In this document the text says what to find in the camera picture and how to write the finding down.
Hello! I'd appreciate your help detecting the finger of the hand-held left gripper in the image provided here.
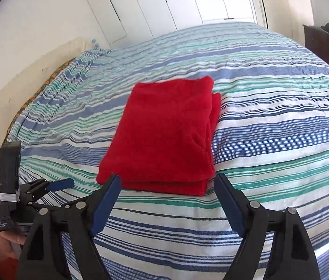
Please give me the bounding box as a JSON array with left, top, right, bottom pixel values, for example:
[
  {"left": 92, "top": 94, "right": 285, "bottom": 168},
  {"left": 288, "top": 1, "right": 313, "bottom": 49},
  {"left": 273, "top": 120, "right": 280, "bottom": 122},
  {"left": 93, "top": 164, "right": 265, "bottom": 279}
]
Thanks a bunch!
[
  {"left": 20, "top": 178, "right": 75, "bottom": 203},
  {"left": 25, "top": 194, "right": 73, "bottom": 210}
]

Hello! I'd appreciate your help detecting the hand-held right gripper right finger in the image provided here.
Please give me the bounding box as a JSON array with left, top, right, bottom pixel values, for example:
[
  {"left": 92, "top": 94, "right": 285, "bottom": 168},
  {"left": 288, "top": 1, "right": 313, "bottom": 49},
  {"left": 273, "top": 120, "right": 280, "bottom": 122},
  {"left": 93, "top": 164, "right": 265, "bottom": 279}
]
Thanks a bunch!
[{"left": 213, "top": 174, "right": 321, "bottom": 280}]

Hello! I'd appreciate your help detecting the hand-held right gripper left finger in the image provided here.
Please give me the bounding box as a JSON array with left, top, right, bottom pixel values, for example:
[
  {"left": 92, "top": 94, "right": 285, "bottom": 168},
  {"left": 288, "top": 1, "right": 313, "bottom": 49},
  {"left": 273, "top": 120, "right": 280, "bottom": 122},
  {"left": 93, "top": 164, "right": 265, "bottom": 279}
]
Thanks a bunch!
[{"left": 16, "top": 174, "right": 122, "bottom": 280}]

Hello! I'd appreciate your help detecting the red sweater with white print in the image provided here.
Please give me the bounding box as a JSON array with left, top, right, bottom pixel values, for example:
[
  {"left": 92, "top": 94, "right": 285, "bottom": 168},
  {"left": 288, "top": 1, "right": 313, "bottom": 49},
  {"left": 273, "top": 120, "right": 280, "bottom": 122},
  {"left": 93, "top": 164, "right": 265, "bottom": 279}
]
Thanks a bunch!
[{"left": 96, "top": 76, "right": 222, "bottom": 196}]

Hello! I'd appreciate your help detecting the person's left hand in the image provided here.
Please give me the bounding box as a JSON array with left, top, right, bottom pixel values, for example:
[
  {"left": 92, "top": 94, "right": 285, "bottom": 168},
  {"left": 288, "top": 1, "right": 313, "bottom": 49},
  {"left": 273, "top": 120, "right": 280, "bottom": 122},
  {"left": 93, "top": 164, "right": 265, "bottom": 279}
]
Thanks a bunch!
[{"left": 0, "top": 230, "right": 28, "bottom": 259}]

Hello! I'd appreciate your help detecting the cream padded headboard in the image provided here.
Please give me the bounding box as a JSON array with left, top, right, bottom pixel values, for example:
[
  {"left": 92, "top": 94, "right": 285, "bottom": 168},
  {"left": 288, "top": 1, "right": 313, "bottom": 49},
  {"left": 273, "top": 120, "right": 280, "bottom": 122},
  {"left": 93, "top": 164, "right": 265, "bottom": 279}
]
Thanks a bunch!
[{"left": 0, "top": 36, "right": 96, "bottom": 170}]

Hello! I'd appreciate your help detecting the blue green striped bedspread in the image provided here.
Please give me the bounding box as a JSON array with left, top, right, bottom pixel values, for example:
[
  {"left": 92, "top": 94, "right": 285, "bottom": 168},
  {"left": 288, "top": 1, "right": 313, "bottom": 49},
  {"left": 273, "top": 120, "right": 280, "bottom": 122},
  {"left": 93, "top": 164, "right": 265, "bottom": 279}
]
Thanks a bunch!
[{"left": 7, "top": 22, "right": 329, "bottom": 280}]

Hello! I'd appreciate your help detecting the orange fleece clothing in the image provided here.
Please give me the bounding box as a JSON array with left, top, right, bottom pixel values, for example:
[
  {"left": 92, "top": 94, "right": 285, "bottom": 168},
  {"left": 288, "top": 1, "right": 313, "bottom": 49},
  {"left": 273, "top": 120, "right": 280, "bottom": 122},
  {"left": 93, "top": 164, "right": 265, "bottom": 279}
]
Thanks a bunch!
[{"left": 0, "top": 256, "right": 23, "bottom": 280}]

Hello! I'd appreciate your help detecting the dark wooden dresser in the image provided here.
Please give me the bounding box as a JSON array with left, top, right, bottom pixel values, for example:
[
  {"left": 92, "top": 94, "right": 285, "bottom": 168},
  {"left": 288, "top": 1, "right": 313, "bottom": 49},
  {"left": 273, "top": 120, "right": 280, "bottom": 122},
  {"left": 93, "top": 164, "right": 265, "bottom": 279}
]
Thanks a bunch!
[{"left": 302, "top": 23, "right": 329, "bottom": 75}]

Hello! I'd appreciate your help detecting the white door with handle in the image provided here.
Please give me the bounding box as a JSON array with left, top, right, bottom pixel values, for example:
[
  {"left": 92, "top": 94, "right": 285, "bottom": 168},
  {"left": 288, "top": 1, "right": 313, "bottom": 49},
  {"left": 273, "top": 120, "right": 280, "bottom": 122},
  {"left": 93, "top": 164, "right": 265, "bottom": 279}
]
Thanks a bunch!
[{"left": 76, "top": 0, "right": 270, "bottom": 48}]

